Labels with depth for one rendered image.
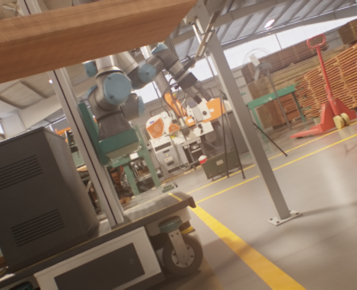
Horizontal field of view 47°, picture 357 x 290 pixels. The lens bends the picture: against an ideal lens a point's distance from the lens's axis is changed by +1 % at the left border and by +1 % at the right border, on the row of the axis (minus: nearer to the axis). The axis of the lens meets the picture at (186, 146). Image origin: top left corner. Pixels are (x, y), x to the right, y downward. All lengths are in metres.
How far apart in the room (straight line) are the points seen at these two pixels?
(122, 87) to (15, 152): 0.53
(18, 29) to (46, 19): 0.06
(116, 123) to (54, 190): 0.38
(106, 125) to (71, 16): 0.82
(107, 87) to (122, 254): 0.68
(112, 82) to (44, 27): 0.70
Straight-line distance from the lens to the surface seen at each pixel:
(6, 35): 0.97
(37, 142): 1.82
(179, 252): 1.81
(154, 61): 1.80
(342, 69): 8.02
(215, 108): 10.73
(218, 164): 5.56
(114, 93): 1.63
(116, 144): 1.72
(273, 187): 2.14
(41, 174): 1.81
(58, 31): 0.99
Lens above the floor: 0.52
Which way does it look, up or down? 1 degrees up
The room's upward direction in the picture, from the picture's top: 22 degrees counter-clockwise
